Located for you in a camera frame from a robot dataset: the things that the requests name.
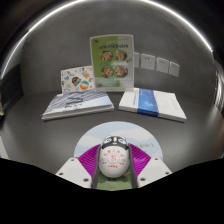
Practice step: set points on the white sticker-print card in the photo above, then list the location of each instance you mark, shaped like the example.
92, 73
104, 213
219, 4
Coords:
77, 79

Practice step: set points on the grey striped book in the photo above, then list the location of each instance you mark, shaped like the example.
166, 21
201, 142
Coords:
76, 105

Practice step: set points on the green menu card stand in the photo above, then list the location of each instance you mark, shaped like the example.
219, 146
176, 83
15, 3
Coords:
112, 61

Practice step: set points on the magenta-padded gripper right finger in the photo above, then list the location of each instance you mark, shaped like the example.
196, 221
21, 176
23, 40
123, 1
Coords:
151, 170

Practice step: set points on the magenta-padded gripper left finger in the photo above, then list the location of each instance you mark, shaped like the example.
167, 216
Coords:
75, 171

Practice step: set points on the white panda-print computer mouse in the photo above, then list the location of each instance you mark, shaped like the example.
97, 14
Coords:
113, 160

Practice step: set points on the white wall socket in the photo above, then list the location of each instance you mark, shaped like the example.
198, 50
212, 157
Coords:
136, 60
174, 69
147, 61
162, 65

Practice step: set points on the white book with blue band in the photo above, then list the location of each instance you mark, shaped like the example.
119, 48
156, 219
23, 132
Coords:
156, 104

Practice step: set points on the round landscape-print mouse pad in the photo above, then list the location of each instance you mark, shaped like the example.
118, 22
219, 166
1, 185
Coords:
113, 129

